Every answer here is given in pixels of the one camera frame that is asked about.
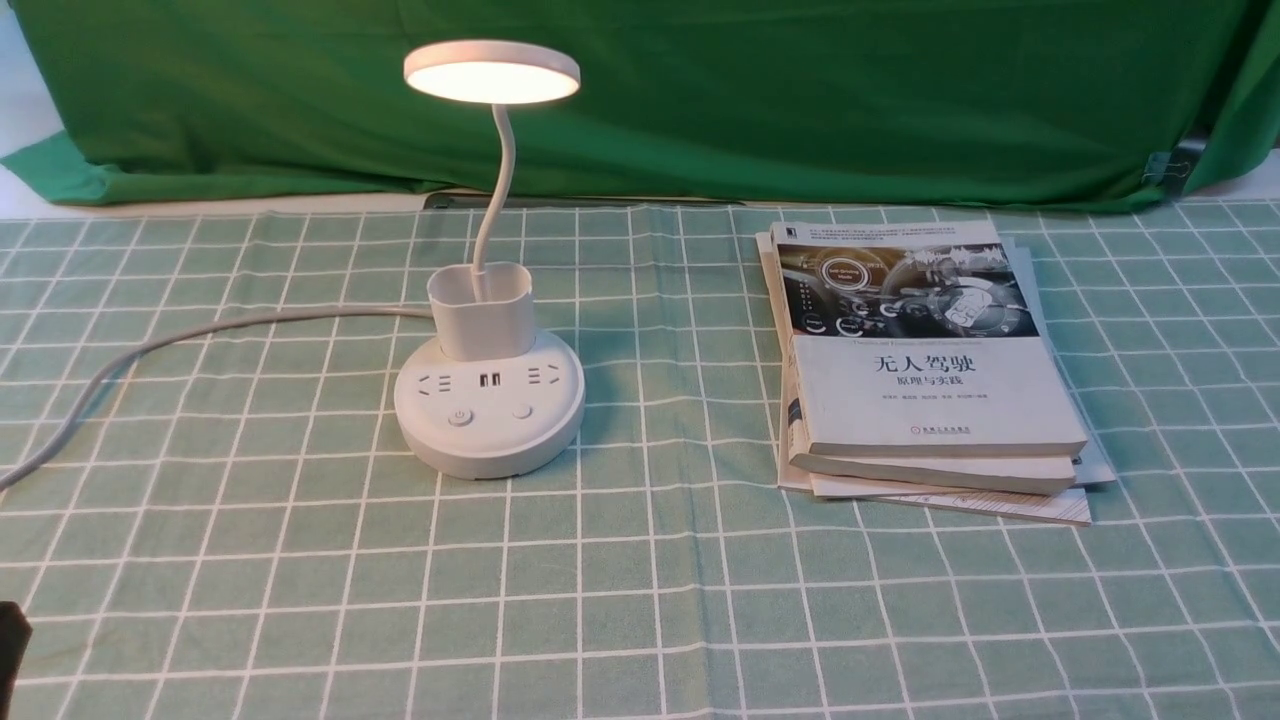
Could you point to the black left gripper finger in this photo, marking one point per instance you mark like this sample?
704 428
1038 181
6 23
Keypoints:
16 632

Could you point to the white desk lamp with sockets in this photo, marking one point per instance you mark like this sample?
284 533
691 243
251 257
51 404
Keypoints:
491 395

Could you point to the green checkered tablecloth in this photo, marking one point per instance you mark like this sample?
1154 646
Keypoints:
238 532

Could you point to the top book white cover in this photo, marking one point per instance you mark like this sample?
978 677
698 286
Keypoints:
930 380

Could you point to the bottom thin white book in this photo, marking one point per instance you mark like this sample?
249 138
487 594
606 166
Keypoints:
1069 507

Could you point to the green backdrop cloth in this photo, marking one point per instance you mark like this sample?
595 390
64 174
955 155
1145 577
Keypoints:
1009 104

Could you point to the metal binder clip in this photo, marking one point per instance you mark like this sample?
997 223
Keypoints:
1169 171

